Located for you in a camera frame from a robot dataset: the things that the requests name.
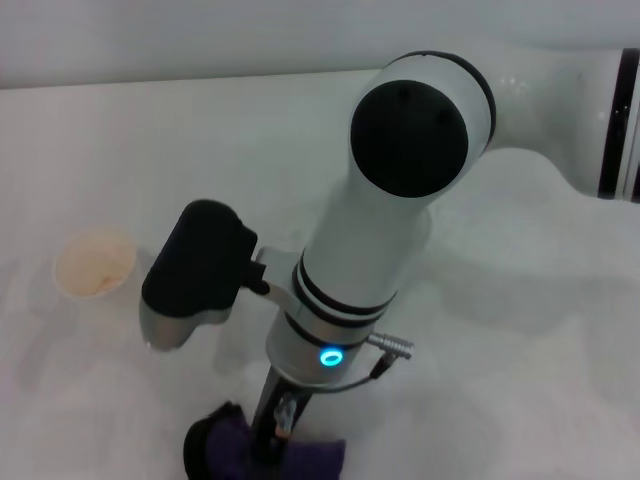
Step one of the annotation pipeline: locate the grey right wrist cable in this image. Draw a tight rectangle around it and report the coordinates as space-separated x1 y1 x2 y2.
319 331 417 397

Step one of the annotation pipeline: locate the purple rag with black edge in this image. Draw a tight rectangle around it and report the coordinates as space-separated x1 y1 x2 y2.
182 399 349 480

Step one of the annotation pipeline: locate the white paper cup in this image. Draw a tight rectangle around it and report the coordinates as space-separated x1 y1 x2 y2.
52 227 139 300

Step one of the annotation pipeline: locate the right wrist camera housing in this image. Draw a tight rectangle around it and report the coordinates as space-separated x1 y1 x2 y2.
139 199 302 352

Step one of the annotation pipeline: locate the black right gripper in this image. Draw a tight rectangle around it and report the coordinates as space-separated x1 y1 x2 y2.
248 366 317 480

